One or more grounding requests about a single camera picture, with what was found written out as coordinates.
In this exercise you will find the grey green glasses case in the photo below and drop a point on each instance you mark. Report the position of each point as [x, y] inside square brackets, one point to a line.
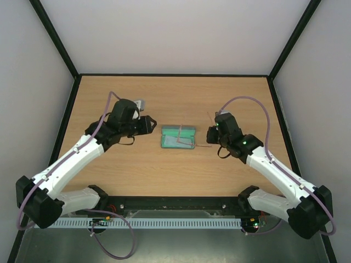
[172, 130]

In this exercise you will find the pink transparent sunglasses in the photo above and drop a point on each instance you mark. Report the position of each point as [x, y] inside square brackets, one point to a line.
[183, 127]

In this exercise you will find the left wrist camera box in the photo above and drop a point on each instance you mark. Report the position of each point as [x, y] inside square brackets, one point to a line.
[140, 104]

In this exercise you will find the light blue cleaning cloth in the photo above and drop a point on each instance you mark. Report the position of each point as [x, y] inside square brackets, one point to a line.
[174, 142]

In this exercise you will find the controller board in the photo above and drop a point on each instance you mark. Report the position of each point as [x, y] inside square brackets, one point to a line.
[253, 222]
[101, 221]

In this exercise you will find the right controller board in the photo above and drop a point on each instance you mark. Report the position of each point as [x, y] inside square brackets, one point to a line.
[253, 222]

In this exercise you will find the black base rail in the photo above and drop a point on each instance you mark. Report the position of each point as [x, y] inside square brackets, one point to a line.
[227, 206]

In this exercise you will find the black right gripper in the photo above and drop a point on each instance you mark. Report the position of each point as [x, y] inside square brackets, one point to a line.
[211, 135]

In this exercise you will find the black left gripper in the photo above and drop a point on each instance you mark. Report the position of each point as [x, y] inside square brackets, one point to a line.
[148, 119]

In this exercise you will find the black frame post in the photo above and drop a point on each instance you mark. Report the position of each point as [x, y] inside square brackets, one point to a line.
[294, 37]
[52, 33]

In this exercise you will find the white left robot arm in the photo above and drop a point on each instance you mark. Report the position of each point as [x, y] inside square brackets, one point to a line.
[41, 197]

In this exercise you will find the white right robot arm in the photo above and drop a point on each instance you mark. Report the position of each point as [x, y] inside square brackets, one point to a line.
[305, 207]

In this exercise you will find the left controller board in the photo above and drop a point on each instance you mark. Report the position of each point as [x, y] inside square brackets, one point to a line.
[101, 221]

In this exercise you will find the black frame post right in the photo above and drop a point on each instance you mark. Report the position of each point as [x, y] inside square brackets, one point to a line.
[294, 37]

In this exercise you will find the black frame post left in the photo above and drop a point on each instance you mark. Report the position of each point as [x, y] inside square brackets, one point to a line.
[52, 33]

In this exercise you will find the light blue slotted cable duct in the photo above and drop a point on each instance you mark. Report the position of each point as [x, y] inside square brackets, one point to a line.
[154, 223]

